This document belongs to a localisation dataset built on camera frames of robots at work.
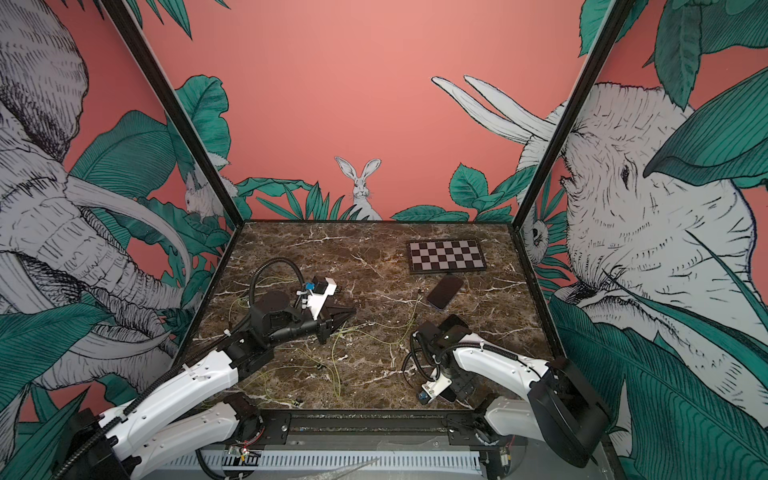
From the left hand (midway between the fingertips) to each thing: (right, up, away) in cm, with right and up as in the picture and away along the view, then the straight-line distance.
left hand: (354, 309), depth 71 cm
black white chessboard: (+29, +12, +37) cm, 48 cm away
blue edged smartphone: (+27, 0, +30) cm, 41 cm away
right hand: (+26, -18, +14) cm, 35 cm away
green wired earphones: (+3, -13, +20) cm, 24 cm away
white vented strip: (-4, -36, -1) cm, 36 cm away
